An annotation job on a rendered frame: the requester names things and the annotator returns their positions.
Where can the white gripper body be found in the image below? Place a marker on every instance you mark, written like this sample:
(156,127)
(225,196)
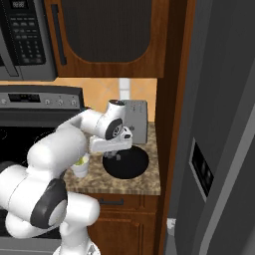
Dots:
(109,143)

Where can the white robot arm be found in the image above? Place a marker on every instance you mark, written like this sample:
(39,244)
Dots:
(53,156)

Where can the black round ice bowl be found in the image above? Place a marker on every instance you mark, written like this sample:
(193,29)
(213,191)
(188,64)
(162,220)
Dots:
(127,164)

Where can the glass of lemonade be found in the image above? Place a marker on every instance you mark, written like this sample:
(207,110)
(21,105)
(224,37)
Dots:
(81,171)

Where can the dark grey fridge door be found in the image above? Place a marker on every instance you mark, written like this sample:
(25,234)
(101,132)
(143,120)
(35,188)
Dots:
(215,83)

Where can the silver toaster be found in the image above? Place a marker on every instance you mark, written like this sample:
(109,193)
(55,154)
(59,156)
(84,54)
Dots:
(139,121)

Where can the brown wooden drawer front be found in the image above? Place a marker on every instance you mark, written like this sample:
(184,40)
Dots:
(139,202)

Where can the silver stove knob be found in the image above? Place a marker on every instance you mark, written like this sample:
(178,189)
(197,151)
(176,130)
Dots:
(60,102)
(47,102)
(3,101)
(73,102)

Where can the brown wooden side panel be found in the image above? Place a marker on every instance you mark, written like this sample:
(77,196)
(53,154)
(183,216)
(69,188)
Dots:
(171,99)

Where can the brown base cupboard door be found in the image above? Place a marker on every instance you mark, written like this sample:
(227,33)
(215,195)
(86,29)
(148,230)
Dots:
(123,235)

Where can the black and silver stove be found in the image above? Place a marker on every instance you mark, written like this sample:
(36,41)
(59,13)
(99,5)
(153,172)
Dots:
(33,114)

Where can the silver microwave oven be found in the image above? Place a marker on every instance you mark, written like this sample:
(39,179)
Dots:
(30,33)

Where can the brown wall cupboard door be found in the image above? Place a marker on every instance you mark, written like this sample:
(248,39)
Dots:
(106,33)

